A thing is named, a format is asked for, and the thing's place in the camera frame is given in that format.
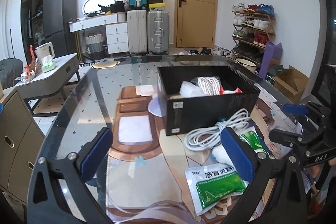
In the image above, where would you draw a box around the silver suitcase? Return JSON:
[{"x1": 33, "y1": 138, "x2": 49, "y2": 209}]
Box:
[{"x1": 147, "y1": 10, "x2": 170, "y2": 55}]

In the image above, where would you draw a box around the wooden door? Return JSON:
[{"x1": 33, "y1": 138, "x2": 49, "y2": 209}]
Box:
[{"x1": 174, "y1": 0, "x2": 218, "y2": 48}]

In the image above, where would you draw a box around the white vanity desk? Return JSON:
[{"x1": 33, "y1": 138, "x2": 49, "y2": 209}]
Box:
[{"x1": 68, "y1": 12, "x2": 129, "y2": 61}]

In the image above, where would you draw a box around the red white snack bag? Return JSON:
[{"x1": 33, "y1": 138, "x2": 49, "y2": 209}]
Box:
[{"x1": 219, "y1": 87, "x2": 242, "y2": 95}]

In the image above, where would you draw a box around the white electric kettle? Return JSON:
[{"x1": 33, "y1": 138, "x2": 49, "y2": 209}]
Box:
[{"x1": 35, "y1": 42, "x2": 55, "y2": 65}]

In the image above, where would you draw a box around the bagged white rope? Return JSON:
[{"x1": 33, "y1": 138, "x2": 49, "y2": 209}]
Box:
[{"x1": 190, "y1": 76, "x2": 223, "y2": 96}]

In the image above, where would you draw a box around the oval mirror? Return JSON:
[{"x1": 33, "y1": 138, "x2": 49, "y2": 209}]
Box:
[{"x1": 82, "y1": 0, "x2": 117, "y2": 15}]

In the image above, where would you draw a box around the black cardboard box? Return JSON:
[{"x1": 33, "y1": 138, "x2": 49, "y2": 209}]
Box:
[{"x1": 157, "y1": 66, "x2": 260, "y2": 136}]

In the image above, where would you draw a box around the anime printed table mat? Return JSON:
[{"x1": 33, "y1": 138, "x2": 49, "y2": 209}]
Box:
[{"x1": 105, "y1": 85, "x2": 310, "y2": 224}]

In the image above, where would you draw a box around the wooden shoe rack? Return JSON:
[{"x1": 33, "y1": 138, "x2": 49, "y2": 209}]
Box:
[{"x1": 231, "y1": 3, "x2": 276, "y2": 65}]

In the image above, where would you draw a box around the white suitcase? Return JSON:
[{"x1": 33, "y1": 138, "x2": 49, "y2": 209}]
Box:
[{"x1": 126, "y1": 10, "x2": 147, "y2": 54}]

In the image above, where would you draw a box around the white plush toy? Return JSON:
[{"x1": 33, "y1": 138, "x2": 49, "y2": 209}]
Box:
[{"x1": 211, "y1": 145, "x2": 234, "y2": 167}]

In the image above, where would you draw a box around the white enamel basin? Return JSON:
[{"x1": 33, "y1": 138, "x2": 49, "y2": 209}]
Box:
[{"x1": 235, "y1": 58, "x2": 257, "y2": 73}]

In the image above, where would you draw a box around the purple bag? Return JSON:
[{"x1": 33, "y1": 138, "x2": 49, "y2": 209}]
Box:
[{"x1": 259, "y1": 42, "x2": 283, "y2": 79}]

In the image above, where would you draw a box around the open cardboard box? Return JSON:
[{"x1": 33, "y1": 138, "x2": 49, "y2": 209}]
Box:
[{"x1": 273, "y1": 66, "x2": 309, "y2": 104}]

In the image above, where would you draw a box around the striped laundry basket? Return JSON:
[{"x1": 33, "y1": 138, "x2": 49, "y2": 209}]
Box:
[{"x1": 84, "y1": 32, "x2": 105, "y2": 60}]

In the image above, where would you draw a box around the beige cabinet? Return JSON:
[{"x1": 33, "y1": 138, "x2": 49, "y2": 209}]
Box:
[{"x1": 1, "y1": 87, "x2": 45, "y2": 205}]

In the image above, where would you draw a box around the black refrigerator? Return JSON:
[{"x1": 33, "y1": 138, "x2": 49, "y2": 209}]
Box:
[{"x1": 43, "y1": 0, "x2": 77, "y2": 57}]

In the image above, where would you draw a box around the white foam piece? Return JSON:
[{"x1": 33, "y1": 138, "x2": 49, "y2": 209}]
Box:
[{"x1": 179, "y1": 81, "x2": 207, "y2": 98}]

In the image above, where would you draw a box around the green tissue pack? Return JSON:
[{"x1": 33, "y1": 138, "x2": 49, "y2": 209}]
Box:
[{"x1": 41, "y1": 55, "x2": 56, "y2": 73}]

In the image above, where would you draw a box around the green medicine sachet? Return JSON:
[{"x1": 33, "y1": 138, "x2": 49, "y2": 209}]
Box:
[
  {"x1": 185, "y1": 163, "x2": 249, "y2": 216},
  {"x1": 238, "y1": 126, "x2": 269, "y2": 156}
]

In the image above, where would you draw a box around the grey side table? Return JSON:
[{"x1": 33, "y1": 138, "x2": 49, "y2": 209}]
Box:
[{"x1": 16, "y1": 53, "x2": 80, "y2": 117}]

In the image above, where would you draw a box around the coiled white cable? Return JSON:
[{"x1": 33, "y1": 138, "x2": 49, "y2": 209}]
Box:
[{"x1": 183, "y1": 107, "x2": 252, "y2": 152}]

